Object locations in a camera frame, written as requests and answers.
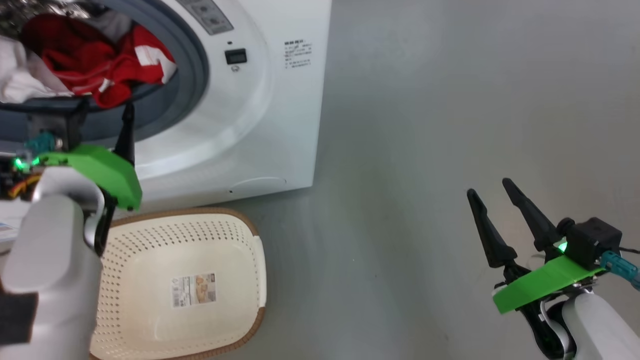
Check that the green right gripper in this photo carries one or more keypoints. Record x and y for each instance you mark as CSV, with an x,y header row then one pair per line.
x,y
545,282

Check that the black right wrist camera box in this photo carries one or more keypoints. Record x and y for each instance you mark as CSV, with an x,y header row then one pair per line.
x,y
592,242

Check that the paper product label sticker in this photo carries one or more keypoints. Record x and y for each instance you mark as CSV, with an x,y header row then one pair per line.
x,y
194,290

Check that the grey warning sticker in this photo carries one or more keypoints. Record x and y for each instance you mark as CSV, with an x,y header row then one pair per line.
x,y
207,15

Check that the stainless steel washing machine drum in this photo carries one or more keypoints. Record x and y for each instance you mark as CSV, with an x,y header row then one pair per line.
x,y
30,7

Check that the red and white clothes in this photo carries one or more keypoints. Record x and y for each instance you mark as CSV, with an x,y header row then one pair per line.
x,y
85,65

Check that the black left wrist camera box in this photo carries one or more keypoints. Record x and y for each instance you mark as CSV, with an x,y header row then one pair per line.
x,y
57,122

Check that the black door latch socket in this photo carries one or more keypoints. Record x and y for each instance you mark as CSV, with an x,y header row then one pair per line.
x,y
236,56

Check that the blue energy label sticker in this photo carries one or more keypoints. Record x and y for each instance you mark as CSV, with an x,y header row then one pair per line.
x,y
6,231

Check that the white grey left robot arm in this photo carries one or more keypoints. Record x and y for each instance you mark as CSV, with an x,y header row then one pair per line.
x,y
50,260

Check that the cream perforated basket brown rim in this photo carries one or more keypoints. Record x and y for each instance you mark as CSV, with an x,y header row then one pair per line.
x,y
200,240

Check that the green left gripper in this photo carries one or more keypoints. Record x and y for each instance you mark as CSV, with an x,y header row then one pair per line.
x,y
107,172

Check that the round white filter cover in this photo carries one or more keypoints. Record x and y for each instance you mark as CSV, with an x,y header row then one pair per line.
x,y
260,184

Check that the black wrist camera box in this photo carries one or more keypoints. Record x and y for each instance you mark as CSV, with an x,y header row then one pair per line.
x,y
57,122
592,242

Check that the white washing machine body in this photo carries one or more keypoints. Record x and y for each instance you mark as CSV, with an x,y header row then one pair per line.
x,y
280,125

